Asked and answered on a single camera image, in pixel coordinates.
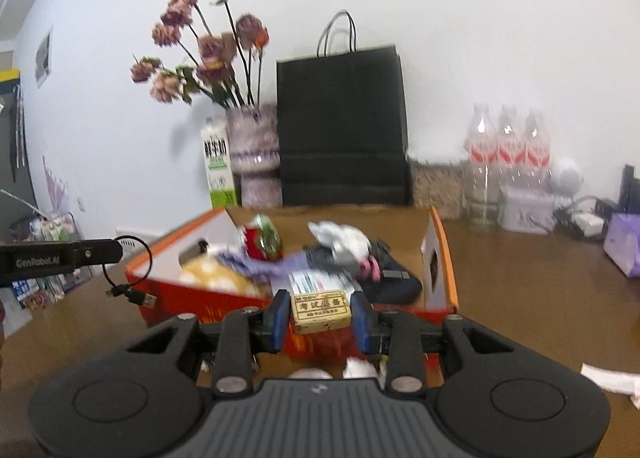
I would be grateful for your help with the black device stand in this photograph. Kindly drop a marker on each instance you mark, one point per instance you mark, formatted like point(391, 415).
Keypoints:
point(629, 200)

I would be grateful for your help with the water bottle left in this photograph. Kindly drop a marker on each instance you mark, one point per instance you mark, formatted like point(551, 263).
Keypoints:
point(481, 141)

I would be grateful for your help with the black pouch case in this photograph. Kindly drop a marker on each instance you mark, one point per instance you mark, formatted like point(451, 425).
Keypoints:
point(401, 292)

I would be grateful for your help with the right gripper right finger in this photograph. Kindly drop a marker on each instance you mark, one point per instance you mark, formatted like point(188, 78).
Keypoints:
point(370, 334)

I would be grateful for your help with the yellow white plush toy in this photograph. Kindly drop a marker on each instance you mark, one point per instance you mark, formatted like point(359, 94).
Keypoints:
point(208, 274)

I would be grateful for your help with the black paper shopping bag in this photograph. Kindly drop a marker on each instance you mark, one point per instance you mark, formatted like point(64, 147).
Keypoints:
point(342, 127)

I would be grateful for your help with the water bottle middle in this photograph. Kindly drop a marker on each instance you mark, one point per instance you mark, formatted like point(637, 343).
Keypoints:
point(511, 148)

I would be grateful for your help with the purple knitted cloth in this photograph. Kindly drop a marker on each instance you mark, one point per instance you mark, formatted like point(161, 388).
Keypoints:
point(262, 272)

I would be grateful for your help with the purple marbled vase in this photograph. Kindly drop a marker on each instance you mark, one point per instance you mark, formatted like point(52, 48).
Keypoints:
point(255, 155)

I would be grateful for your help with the white charger with cables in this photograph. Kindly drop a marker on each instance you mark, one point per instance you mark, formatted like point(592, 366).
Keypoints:
point(585, 218)

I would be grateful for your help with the water bottle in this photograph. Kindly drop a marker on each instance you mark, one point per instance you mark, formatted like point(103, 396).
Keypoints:
point(537, 150)
point(481, 141)
point(511, 148)

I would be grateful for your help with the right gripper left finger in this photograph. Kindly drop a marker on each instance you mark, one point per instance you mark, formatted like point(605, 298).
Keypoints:
point(275, 320)

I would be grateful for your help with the purple tissue pack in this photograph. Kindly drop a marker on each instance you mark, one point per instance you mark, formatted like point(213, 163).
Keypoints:
point(622, 243)

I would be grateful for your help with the dried rose bouquet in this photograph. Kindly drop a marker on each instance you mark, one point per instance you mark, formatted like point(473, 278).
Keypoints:
point(224, 55)

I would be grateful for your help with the yellow eraser box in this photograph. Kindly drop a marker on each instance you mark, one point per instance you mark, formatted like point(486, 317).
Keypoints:
point(317, 312)

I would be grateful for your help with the orange cardboard box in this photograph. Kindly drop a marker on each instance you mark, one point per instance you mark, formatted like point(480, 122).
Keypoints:
point(416, 238)

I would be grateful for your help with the white paper on table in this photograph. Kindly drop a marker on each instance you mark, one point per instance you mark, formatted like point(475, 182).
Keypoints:
point(615, 382)

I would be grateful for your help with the clear glass jar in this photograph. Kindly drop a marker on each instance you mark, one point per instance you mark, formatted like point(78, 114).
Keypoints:
point(482, 208)

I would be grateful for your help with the white round speaker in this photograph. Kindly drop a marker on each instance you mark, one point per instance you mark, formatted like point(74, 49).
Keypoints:
point(565, 177)

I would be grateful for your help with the white tissue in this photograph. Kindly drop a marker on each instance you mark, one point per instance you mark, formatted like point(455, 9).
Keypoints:
point(346, 243)

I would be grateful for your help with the clear seed container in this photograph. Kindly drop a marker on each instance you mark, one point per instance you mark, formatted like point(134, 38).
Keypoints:
point(439, 185)

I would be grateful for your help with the coiled black cable pink tie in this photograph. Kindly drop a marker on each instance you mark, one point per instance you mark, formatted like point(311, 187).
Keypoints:
point(379, 265)

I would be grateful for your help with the wire rack with clutter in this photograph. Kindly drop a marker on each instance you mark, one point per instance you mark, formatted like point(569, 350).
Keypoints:
point(22, 222)

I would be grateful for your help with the white wet wipes pack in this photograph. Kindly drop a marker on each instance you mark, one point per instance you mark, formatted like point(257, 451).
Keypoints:
point(314, 281)

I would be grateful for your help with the green white milk carton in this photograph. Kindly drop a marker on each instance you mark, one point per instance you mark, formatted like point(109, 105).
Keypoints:
point(220, 180)

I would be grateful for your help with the red rose wrapped flower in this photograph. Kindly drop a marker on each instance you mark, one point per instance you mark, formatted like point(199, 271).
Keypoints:
point(262, 240)

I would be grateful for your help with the water bottle right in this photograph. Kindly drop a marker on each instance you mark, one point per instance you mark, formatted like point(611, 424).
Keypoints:
point(537, 150)

